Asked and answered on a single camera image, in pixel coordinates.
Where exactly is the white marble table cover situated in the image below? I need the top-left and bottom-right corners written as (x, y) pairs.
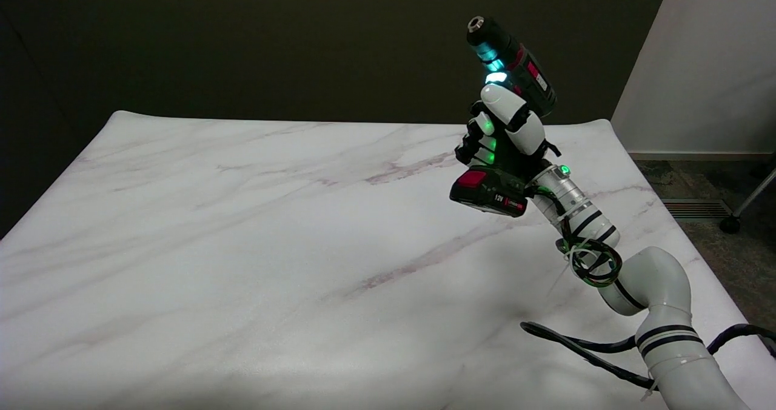
top-left (0, 110), bottom-right (776, 410)

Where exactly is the grey chair leg with caster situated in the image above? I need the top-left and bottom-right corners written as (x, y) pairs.
top-left (719, 167), bottom-right (776, 235)

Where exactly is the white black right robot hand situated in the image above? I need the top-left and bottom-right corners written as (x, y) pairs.
top-left (455, 84), bottom-right (561, 183)

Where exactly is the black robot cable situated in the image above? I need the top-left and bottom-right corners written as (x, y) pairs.
top-left (520, 321), bottom-right (776, 392)

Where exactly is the black red power screwdriver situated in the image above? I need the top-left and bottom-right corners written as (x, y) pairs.
top-left (449, 15), bottom-right (557, 218)

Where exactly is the metal floor vent grille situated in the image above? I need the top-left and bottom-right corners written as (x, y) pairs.
top-left (662, 200), bottom-right (734, 219)

